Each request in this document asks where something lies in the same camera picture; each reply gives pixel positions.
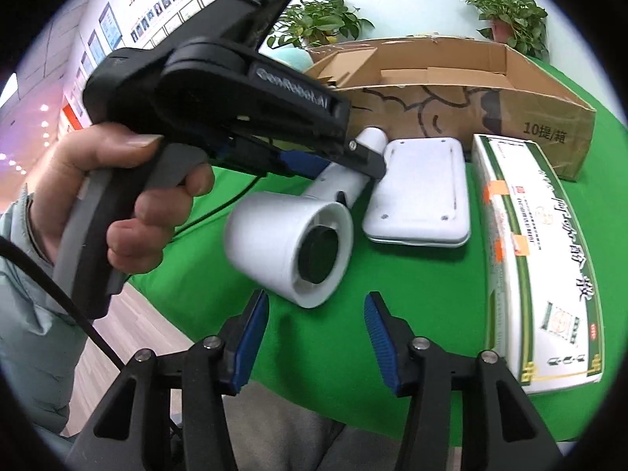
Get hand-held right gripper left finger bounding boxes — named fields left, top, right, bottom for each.
left=66, top=289, right=270, bottom=471

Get potted plant in white pot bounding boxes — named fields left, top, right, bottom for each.
left=267, top=0, right=374, bottom=53

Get group of framed certificates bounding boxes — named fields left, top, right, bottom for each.
left=150, top=0, right=217, bottom=48

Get person's left forearm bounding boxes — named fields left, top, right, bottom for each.
left=0, top=190, right=99, bottom=435

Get person's left hand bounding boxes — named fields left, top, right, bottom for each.
left=37, top=122, right=215, bottom=276

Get white hair dryer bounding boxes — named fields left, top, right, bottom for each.
left=223, top=126, right=388, bottom=310

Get white and green medicine box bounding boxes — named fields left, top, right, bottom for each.
left=471, top=133, right=605, bottom=396

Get black cable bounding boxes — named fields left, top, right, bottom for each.
left=0, top=235, right=129, bottom=370

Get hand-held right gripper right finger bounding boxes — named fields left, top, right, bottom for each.
left=364, top=292, right=565, bottom=471

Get person's grey pants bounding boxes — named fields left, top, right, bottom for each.
left=218, top=383, right=410, bottom=471

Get green and pink plush toy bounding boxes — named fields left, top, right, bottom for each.
left=279, top=48, right=315, bottom=72

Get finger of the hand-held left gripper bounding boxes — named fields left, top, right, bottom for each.
left=216, top=137, right=330, bottom=178
left=234, top=130, right=389, bottom=183

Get large cardboard box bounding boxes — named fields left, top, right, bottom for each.
left=304, top=37, right=597, bottom=182

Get white flat rectangular device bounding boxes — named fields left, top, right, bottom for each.
left=362, top=136, right=472, bottom=246

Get potted plant in red pot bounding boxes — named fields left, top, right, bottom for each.
left=449, top=0, right=550, bottom=62

